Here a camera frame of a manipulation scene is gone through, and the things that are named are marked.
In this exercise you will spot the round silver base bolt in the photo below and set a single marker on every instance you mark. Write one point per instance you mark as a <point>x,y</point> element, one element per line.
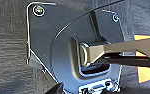
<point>116,17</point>
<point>38,10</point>

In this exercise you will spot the thick grey torso limb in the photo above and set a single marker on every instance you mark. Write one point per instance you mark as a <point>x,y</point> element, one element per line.
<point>124,50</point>

